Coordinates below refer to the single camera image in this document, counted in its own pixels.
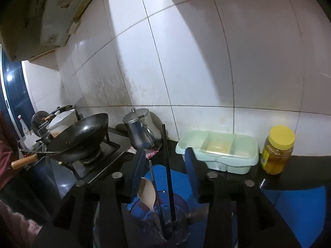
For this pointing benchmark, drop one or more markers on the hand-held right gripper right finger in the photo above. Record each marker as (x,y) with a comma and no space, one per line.
(192,175)

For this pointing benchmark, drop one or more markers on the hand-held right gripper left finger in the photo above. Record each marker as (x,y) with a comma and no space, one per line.
(138,173)

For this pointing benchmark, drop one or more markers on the black chopstick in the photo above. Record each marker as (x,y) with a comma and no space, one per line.
(155,191)
(168,168)

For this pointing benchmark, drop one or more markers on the purple translucent plastic cup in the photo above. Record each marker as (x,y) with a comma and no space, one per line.
(183,209)

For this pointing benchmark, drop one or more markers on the person's left forearm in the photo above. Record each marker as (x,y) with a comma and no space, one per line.
(15,224)

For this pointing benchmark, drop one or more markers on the wooden spoon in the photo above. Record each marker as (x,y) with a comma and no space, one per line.
(147,193)

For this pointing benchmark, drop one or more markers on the pink patterned cloth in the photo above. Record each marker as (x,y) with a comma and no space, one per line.
(151,153)

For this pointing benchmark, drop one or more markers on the black gas stove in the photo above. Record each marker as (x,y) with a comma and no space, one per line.
(108,160)

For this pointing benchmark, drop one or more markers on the steel kettle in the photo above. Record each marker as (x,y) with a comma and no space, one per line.
(137,134)

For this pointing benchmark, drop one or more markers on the green plastic seasoning box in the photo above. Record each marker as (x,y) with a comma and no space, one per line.
(232,160)

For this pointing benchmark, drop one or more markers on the glass jar with yellow lid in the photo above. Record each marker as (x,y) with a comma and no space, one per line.
(278,157)

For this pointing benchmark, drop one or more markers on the white ceramic pot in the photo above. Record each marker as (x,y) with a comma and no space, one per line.
(64,120)

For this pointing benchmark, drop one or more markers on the blue mat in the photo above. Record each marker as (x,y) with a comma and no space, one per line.
(297,211)

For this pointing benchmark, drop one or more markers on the round pot lid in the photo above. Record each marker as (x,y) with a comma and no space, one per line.
(38,121)

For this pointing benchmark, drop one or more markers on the white bottle with red cap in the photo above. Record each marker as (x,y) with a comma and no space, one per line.
(23,128)

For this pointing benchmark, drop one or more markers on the maroon cloth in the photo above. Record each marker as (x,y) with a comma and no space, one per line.
(6,147)

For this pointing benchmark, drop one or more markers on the dark blue window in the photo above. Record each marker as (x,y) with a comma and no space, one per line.
(13,87)

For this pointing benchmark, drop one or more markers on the grey range hood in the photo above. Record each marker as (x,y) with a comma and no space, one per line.
(51,18)

